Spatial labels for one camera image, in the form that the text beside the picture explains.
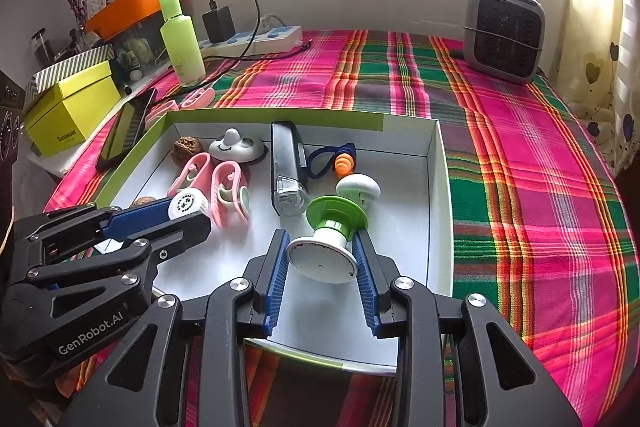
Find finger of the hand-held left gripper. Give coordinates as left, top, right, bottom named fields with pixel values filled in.
left=25, top=211, right=214, bottom=292
left=11, top=197, right=175, bottom=269

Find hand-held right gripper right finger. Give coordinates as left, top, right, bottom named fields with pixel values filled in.
left=351, top=231, right=583, bottom=427

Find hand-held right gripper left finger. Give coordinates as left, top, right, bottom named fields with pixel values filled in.
left=60, top=228, right=292, bottom=427

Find white round cap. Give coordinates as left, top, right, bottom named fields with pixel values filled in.
left=167, top=188, right=210, bottom=222

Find green white spool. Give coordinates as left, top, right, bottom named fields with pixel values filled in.
left=285, top=196, right=370, bottom=284

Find pink plastic clip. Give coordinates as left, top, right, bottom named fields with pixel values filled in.
left=211, top=160, right=252, bottom=228
left=166, top=152, right=213, bottom=198

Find green cardboard box tray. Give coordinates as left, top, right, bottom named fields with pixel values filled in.
left=92, top=107, right=456, bottom=378

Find grey white knob holder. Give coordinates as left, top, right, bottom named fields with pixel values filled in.
left=208, top=128, right=266, bottom=162

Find white mushroom knob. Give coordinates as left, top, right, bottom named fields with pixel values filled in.
left=335, top=173, right=382, bottom=210

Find blue orange corded earplugs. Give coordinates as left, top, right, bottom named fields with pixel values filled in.
left=306, top=142, right=358, bottom=180

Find black bike light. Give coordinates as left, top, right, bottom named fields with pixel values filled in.
left=270, top=121, right=308, bottom=219

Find black smartphone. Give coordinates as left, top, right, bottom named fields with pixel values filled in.
left=96, top=88, right=158, bottom=172

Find yellow cardboard box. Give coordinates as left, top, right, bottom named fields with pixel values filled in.
left=24, top=61, right=123, bottom=158

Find green white striped box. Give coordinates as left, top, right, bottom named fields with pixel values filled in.
left=27, top=44, right=115, bottom=100

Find clear plastic bin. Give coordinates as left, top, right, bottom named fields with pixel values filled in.
left=112, top=19, right=176, bottom=75

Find green plastic bottle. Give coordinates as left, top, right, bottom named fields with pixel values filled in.
left=158, top=0, right=207, bottom=88

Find pink green plaid cloth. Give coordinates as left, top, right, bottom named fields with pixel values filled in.
left=45, top=28, right=628, bottom=427

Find glass jar black lid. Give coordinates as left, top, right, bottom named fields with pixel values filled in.
left=31, top=28, right=55, bottom=66

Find black charger adapter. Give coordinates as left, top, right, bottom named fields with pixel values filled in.
left=202, top=5, right=236, bottom=44

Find orange plastic tray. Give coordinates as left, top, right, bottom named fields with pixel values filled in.
left=83, top=0, right=186, bottom=42

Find white power strip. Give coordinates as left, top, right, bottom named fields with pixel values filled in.
left=197, top=25, right=304, bottom=56

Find grey fan heater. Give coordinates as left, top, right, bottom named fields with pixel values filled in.
left=464, top=0, right=546, bottom=85

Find heart print curtain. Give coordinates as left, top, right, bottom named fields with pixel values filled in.
left=545, top=0, right=640, bottom=178

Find black charger cable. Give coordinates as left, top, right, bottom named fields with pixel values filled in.
left=200, top=0, right=262, bottom=82

